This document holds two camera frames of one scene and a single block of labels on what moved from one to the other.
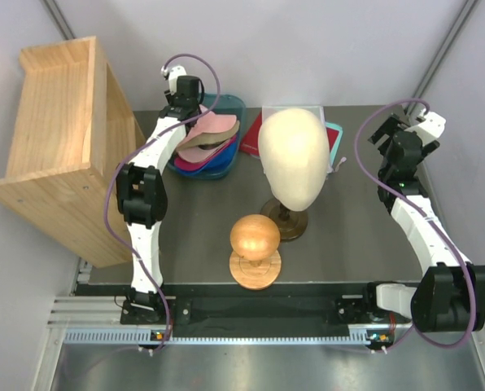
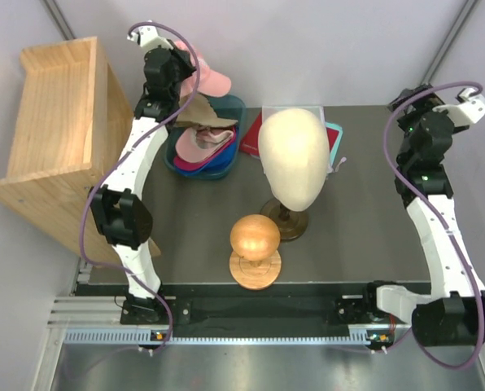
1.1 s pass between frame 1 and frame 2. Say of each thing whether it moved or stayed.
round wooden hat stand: stayed
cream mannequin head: stayed
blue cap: stayed
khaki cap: moved
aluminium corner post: stayed
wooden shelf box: stayed
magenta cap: stayed
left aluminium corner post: stayed
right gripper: moved
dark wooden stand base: stayed
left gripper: moved
